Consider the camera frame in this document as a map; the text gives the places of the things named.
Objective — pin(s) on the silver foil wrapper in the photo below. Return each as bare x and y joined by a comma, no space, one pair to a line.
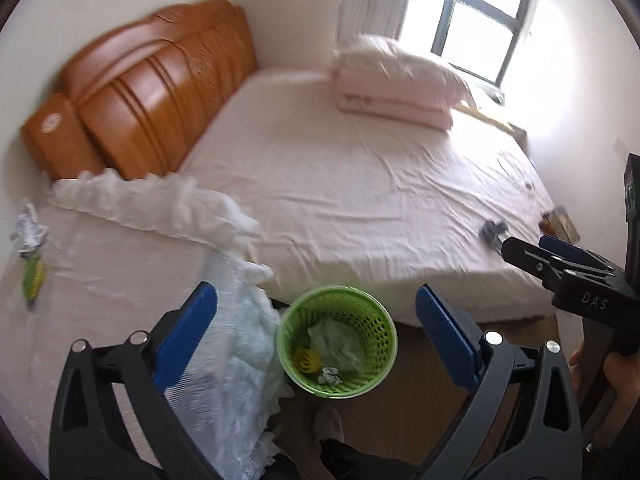
330,376

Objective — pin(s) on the dark framed window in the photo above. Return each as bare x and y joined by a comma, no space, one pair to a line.
482,15

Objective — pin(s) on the light wooden nightstand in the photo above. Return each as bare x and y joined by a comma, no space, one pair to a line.
492,119

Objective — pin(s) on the small dark object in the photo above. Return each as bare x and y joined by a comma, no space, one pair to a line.
492,231

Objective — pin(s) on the small tan box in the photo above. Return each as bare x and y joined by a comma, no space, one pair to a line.
567,227

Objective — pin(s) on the person's right hand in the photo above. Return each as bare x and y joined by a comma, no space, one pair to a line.
622,380

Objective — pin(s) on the yellow round item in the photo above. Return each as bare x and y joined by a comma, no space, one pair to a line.
306,360

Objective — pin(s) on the green plastic mesh basket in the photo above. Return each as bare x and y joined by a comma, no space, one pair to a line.
380,330

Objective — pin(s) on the white and silver crumpled wrapper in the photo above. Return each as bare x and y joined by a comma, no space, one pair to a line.
27,232

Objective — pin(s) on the white lace bedspread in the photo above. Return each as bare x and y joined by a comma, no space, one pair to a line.
100,270

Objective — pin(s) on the folded pink quilt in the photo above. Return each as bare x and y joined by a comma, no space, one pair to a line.
395,80

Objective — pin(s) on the bed with pink sheet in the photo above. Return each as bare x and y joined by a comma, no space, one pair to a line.
360,185

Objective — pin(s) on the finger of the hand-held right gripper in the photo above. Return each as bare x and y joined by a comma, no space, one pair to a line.
530,257
565,248

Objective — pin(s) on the orange wooden headboard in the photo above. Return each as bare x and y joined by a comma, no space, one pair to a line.
150,90

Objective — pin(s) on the person's leg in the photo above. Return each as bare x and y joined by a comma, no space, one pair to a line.
350,460

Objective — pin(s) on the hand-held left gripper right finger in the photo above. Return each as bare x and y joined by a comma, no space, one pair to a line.
445,335

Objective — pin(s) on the green and white wrapper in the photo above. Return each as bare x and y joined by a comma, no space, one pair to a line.
35,277

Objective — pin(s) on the white slipper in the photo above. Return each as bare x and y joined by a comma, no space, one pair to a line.
328,422

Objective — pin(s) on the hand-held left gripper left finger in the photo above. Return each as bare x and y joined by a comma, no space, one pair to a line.
185,335

